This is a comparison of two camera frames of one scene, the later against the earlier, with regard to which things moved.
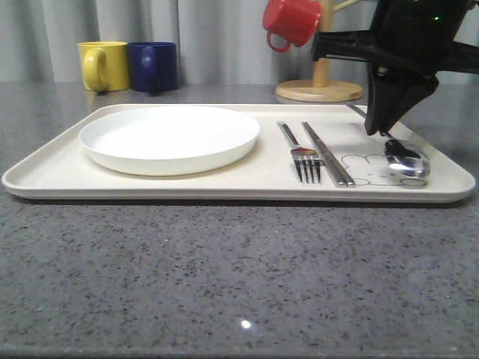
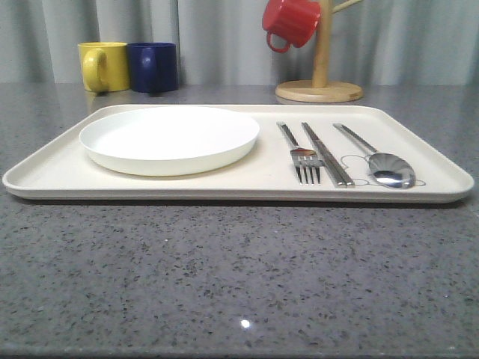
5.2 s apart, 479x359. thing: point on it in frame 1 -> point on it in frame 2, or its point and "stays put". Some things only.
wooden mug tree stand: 320,90 stays put
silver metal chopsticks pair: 337,170 stays put
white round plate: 171,140 stays put
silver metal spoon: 405,157 -> 388,169
